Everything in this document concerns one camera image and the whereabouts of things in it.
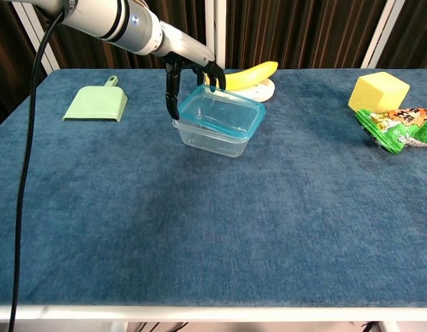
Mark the light green plastic dustpan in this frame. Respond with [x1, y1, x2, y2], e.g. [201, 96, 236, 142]
[62, 75, 129, 122]

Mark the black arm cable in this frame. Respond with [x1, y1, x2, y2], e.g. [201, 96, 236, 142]
[8, 6, 68, 332]

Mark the white round plate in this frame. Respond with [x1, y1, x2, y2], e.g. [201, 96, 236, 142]
[204, 78, 276, 103]

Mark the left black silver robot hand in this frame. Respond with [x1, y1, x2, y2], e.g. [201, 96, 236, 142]
[152, 20, 227, 120]

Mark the clear plastic container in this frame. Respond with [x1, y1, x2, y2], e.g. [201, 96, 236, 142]
[172, 117, 259, 158]

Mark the green orange snack bag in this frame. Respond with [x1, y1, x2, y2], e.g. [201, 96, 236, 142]
[354, 107, 427, 155]

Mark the blue velvet tablecloth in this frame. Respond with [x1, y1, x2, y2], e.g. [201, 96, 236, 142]
[0, 68, 427, 308]

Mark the white frame post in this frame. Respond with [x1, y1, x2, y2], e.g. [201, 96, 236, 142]
[10, 0, 60, 74]
[204, 0, 228, 69]
[360, 0, 406, 69]

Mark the yellow banana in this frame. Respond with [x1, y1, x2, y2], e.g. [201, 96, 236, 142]
[203, 61, 279, 91]

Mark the yellow sponge cube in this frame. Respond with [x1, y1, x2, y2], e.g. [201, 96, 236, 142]
[347, 71, 410, 113]

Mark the teal-rimmed clear plastic lid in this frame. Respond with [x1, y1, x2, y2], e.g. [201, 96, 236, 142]
[178, 84, 267, 140]

